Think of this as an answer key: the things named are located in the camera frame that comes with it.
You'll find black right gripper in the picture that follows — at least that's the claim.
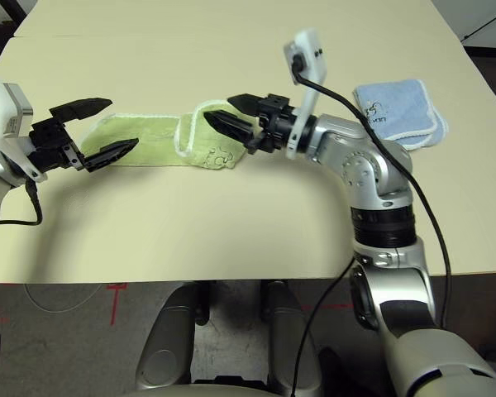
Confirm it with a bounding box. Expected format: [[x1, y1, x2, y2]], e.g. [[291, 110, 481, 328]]
[[203, 93, 302, 155]]

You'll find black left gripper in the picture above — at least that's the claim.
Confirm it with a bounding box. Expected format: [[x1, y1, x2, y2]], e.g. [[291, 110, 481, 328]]
[[28, 98, 141, 174]]

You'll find green towel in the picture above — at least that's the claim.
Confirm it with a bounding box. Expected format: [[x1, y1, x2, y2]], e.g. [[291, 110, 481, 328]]
[[80, 100, 247, 171]]

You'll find folded blue towel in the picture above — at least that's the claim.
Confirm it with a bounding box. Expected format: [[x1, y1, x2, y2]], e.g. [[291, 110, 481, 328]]
[[352, 78, 450, 151]]

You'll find black diagonal metal bar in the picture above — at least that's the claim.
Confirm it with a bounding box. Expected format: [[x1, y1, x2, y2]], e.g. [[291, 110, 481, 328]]
[[7, 0, 29, 22]]

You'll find grey left robot leg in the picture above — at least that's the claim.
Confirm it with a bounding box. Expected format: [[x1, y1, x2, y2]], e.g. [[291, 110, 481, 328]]
[[134, 283, 212, 392]]

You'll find grey robot leg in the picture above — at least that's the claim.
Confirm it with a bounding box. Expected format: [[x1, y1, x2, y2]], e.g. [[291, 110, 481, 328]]
[[262, 280, 322, 397], [134, 283, 212, 392]]

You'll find grey right robot leg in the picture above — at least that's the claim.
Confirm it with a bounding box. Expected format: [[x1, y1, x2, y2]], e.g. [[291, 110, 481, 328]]
[[262, 280, 322, 397]]

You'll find black cabinet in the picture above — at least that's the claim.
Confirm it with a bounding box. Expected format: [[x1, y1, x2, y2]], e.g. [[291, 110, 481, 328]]
[[465, 45, 496, 127]]

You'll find beige robot torso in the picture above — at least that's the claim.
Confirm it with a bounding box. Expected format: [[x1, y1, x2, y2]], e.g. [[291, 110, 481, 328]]
[[119, 382, 282, 397]]

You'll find black left wrist camera cable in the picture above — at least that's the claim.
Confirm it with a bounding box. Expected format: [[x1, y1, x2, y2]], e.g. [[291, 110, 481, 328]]
[[0, 181, 45, 227]]

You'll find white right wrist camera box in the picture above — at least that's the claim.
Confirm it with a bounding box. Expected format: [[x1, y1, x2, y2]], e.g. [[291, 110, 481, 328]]
[[283, 27, 329, 160]]

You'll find thin white floor wire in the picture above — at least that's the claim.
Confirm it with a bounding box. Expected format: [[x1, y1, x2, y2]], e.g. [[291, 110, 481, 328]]
[[24, 283, 104, 314]]

